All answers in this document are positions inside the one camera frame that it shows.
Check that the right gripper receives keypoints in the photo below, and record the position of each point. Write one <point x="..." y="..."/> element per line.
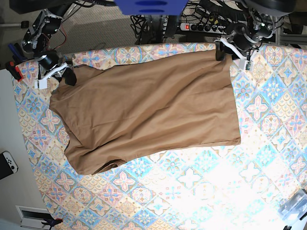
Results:
<point x="50" y="64"/>

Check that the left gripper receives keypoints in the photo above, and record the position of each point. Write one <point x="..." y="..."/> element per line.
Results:
<point x="241" y="42"/>

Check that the brown t-shirt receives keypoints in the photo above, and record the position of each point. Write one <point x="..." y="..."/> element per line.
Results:
<point x="126" y="112"/>

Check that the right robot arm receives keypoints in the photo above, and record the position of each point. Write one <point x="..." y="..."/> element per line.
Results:
<point x="36" y="41"/>

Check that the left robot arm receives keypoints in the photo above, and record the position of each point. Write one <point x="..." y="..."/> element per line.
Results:
<point x="265" y="11"/>

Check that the white power strip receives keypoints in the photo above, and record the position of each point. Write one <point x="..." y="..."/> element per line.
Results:
<point x="194" y="27"/>

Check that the red black clamp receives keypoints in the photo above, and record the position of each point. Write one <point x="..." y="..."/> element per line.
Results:
<point x="14" y="70"/>

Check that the game console with controller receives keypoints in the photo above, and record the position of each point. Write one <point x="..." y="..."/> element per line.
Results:
<point x="7" y="165"/>

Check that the patterned tablecloth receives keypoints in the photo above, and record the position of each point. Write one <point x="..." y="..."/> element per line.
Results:
<point x="214" y="188"/>

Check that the white floor vent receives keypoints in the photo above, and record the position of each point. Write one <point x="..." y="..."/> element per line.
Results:
<point x="32" y="218"/>

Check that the black orange clamp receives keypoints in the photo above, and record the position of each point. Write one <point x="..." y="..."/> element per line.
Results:
<point x="52" y="222"/>

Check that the clear plastic box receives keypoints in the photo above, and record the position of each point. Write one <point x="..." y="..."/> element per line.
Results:
<point x="295" y="208"/>

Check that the blue mount plate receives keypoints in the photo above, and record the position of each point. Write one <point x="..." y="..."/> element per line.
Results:
<point x="151" y="7"/>

